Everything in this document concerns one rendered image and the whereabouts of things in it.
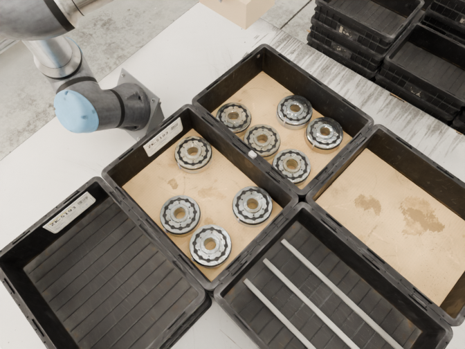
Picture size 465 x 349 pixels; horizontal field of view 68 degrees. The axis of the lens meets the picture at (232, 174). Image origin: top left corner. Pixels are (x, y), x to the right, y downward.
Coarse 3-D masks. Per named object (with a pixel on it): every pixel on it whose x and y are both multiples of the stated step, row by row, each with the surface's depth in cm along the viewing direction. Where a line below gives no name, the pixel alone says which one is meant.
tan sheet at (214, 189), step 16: (176, 144) 99; (160, 160) 97; (224, 160) 96; (144, 176) 95; (160, 176) 95; (176, 176) 95; (192, 176) 94; (208, 176) 94; (224, 176) 94; (240, 176) 94; (128, 192) 93; (144, 192) 93; (160, 192) 93; (176, 192) 93; (192, 192) 93; (208, 192) 92; (224, 192) 92; (144, 208) 91; (160, 208) 91; (208, 208) 90; (224, 208) 90; (160, 224) 89; (224, 224) 89; (240, 224) 88; (176, 240) 87; (240, 240) 87; (208, 272) 84
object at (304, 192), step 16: (256, 48) 100; (272, 48) 100; (240, 64) 98; (288, 64) 98; (336, 96) 92; (208, 112) 91; (224, 128) 89; (368, 128) 89; (240, 144) 87; (352, 144) 86; (336, 160) 84; (320, 176) 83; (304, 192) 81
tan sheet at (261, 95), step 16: (256, 80) 108; (272, 80) 108; (240, 96) 105; (256, 96) 105; (272, 96) 105; (256, 112) 103; (272, 112) 103; (304, 128) 100; (288, 144) 98; (304, 144) 98; (272, 160) 96; (320, 160) 96
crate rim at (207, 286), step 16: (176, 112) 91; (192, 112) 92; (160, 128) 89; (256, 160) 85; (272, 176) 83; (288, 192) 81; (288, 208) 80; (272, 224) 78; (160, 240) 77; (256, 240) 77; (176, 256) 75; (240, 256) 77; (192, 272) 74; (224, 272) 74; (208, 288) 72
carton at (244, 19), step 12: (204, 0) 90; (216, 0) 87; (228, 0) 84; (240, 0) 82; (252, 0) 82; (264, 0) 86; (228, 12) 87; (240, 12) 84; (252, 12) 85; (264, 12) 90; (240, 24) 88
